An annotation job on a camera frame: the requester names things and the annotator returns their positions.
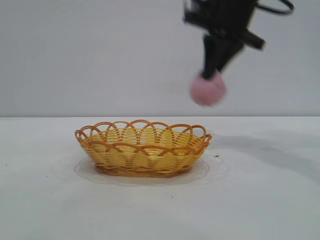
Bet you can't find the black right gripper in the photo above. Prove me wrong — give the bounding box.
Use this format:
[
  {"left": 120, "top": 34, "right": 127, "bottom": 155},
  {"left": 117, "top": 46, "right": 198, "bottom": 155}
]
[{"left": 183, "top": 0, "right": 266, "bottom": 81}]

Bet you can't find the pink peach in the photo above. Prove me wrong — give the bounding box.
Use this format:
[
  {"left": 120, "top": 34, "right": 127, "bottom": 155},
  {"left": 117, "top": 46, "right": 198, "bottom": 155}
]
[{"left": 190, "top": 69, "right": 229, "bottom": 108}]

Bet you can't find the yellow woven wicker basket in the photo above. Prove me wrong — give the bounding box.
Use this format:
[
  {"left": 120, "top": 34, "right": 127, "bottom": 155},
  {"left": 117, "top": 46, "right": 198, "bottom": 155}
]
[{"left": 74, "top": 118, "right": 214, "bottom": 179}]

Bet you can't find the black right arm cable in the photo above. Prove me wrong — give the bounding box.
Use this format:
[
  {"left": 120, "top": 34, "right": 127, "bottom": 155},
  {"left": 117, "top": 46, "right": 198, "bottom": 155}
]
[{"left": 254, "top": 0, "right": 295, "bottom": 15}]

